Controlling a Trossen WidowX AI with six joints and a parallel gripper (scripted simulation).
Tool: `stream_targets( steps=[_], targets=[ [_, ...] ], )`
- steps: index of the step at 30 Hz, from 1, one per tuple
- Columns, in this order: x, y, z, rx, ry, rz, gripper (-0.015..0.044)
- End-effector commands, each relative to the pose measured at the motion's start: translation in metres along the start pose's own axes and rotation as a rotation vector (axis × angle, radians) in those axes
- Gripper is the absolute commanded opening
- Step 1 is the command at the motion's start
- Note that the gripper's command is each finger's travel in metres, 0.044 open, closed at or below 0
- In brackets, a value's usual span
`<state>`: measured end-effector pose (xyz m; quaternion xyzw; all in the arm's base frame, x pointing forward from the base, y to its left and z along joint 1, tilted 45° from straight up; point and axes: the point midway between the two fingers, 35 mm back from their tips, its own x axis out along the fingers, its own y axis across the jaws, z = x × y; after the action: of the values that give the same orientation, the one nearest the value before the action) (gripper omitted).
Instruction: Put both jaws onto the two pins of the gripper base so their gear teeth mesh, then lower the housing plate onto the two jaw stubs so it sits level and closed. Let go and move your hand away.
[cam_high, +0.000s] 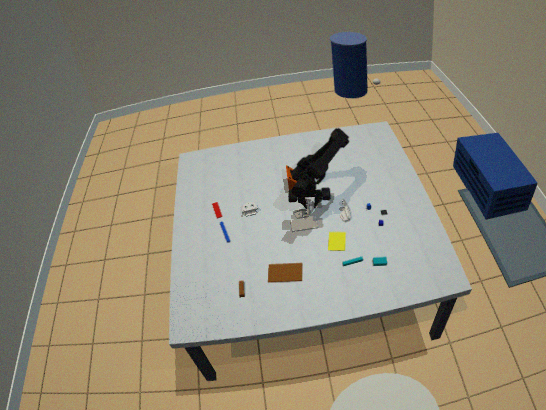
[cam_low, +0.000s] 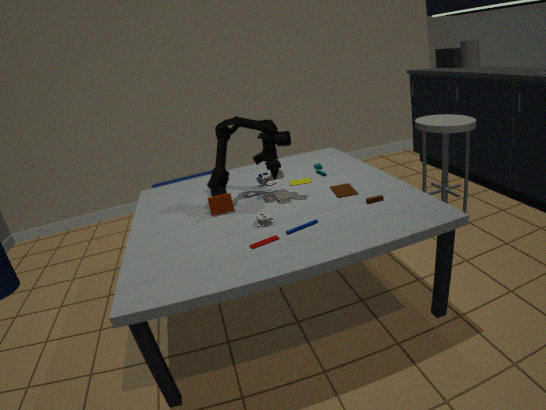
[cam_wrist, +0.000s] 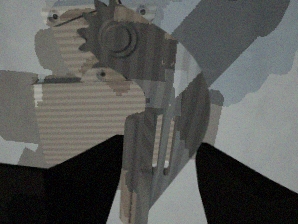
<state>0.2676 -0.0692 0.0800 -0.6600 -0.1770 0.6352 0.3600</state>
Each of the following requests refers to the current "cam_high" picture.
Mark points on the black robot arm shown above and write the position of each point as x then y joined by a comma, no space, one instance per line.
315,166

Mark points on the yellow square plate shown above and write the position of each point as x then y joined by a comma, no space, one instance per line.
336,241

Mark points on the red flat bar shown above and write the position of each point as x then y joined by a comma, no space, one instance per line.
217,210

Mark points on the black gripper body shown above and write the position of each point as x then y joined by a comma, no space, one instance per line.
311,192

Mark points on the teal flat bar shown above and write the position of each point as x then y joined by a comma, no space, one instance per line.
351,261

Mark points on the teal rectangular block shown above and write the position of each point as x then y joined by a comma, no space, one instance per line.
380,261

